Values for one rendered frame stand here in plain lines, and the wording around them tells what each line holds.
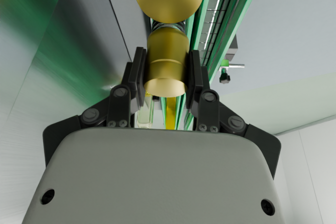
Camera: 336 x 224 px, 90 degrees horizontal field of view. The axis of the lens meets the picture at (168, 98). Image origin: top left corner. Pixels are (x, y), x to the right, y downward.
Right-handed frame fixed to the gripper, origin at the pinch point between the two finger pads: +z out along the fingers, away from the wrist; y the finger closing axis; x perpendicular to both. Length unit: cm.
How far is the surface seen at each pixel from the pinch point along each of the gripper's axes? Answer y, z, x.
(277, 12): 35, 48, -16
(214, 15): 10.8, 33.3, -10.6
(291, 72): 64, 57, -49
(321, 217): 375, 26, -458
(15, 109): -14.8, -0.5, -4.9
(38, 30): -11.9, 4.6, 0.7
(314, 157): 374, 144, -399
